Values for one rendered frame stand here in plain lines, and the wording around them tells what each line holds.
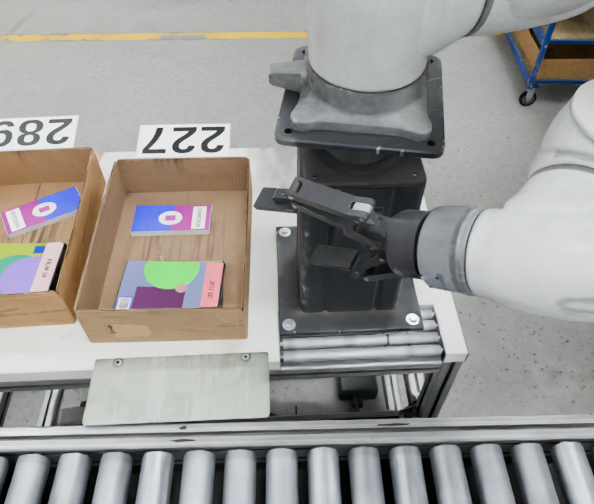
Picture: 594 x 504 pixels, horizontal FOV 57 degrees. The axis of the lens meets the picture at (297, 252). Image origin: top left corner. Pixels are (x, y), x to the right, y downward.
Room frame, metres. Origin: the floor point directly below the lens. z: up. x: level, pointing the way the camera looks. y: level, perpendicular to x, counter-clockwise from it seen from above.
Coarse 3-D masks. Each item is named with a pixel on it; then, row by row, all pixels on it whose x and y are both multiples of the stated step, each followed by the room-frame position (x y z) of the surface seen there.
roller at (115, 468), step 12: (108, 456) 0.31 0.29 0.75; (120, 456) 0.31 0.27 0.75; (108, 468) 0.29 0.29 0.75; (120, 468) 0.29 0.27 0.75; (96, 480) 0.28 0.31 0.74; (108, 480) 0.27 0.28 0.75; (120, 480) 0.27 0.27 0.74; (96, 492) 0.26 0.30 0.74; (108, 492) 0.25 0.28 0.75; (120, 492) 0.26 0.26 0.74
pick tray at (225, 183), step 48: (144, 192) 0.88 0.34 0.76; (192, 192) 0.88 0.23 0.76; (240, 192) 0.88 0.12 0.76; (96, 240) 0.67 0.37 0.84; (144, 240) 0.74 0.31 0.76; (192, 240) 0.74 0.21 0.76; (240, 240) 0.74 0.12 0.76; (96, 288) 0.60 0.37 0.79; (240, 288) 0.62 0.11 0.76; (96, 336) 0.51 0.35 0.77; (144, 336) 0.51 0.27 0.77; (192, 336) 0.51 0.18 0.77; (240, 336) 0.51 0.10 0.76
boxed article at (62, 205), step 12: (60, 192) 0.87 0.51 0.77; (72, 192) 0.87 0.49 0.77; (24, 204) 0.83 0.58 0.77; (36, 204) 0.83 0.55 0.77; (48, 204) 0.83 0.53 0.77; (60, 204) 0.83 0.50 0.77; (72, 204) 0.83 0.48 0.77; (12, 216) 0.80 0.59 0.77; (24, 216) 0.80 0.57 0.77; (36, 216) 0.80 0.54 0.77; (48, 216) 0.80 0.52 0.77; (60, 216) 0.80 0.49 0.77; (72, 216) 0.81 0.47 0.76; (12, 228) 0.76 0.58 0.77; (24, 228) 0.76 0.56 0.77; (36, 228) 0.77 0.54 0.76
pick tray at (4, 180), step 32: (0, 160) 0.91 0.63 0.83; (32, 160) 0.91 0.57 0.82; (64, 160) 0.92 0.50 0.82; (96, 160) 0.91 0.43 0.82; (0, 192) 0.88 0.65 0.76; (32, 192) 0.88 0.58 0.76; (96, 192) 0.85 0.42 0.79; (0, 224) 0.78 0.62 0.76; (64, 224) 0.79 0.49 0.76; (64, 256) 0.70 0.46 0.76; (64, 288) 0.57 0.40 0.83; (0, 320) 0.54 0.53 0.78; (32, 320) 0.54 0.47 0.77; (64, 320) 0.55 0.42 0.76
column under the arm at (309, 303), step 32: (320, 160) 0.61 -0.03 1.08; (384, 160) 0.62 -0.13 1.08; (416, 160) 0.62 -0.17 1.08; (352, 192) 0.57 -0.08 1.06; (384, 192) 0.57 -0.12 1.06; (416, 192) 0.57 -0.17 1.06; (320, 224) 0.56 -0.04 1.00; (288, 256) 0.70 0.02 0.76; (288, 288) 0.62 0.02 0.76; (320, 288) 0.56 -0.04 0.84; (352, 288) 0.57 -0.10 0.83; (384, 288) 0.57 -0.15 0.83; (288, 320) 0.54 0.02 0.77; (320, 320) 0.55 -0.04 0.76; (352, 320) 0.55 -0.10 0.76; (384, 320) 0.55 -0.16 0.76; (416, 320) 0.55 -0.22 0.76
